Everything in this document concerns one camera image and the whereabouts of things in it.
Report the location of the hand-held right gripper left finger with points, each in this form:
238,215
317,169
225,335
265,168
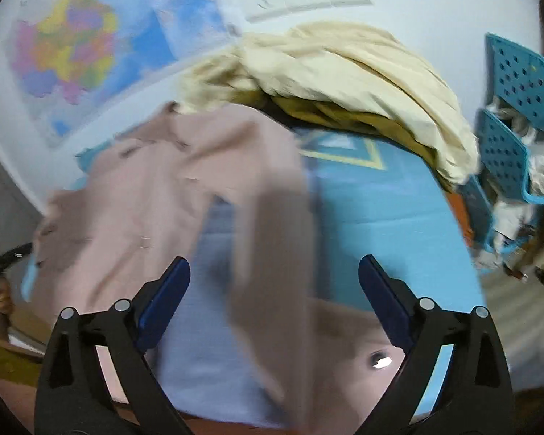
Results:
163,301

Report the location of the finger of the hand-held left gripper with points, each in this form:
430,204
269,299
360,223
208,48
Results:
0,263

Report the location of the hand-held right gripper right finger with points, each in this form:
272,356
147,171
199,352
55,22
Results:
385,301

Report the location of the pink garment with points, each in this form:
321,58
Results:
163,181

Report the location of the teal patterned bed sheet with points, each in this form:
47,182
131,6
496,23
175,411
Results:
390,217

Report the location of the yellow wooden board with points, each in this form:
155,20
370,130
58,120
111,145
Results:
4,362

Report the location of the orange cloth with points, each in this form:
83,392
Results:
460,217

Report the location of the blue perforated plastic chair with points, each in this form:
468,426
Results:
478,208
498,154
521,77

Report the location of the mustard yellow cloth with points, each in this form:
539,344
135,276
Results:
344,114

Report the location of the blue perforated storage rack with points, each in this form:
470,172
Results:
541,167

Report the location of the cream cloth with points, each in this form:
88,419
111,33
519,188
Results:
344,63

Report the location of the colourful wall map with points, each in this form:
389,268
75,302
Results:
72,54

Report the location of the blue wall map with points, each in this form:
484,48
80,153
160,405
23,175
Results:
186,9

